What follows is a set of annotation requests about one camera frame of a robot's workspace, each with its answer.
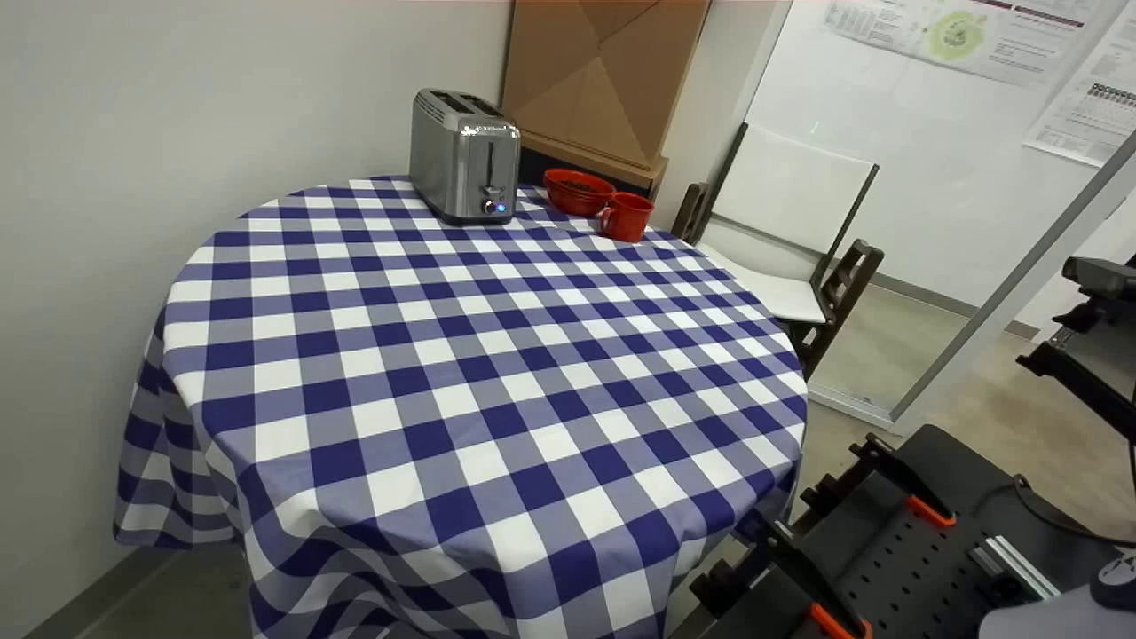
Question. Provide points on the red mug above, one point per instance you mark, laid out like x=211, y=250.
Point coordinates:
x=627, y=219

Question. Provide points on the red bowl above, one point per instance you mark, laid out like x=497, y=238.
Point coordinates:
x=577, y=191

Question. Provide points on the white poster board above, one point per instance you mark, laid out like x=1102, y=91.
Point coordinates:
x=957, y=102

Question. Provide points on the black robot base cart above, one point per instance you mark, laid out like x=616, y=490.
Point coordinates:
x=919, y=542

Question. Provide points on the silver two-slot toaster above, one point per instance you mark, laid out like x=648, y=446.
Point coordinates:
x=461, y=159

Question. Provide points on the blue white checkered tablecloth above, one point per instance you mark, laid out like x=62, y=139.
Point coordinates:
x=495, y=430

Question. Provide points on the white folding chair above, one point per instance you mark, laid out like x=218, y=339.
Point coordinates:
x=779, y=219

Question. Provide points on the black equipment stand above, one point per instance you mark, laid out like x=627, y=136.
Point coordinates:
x=1094, y=345

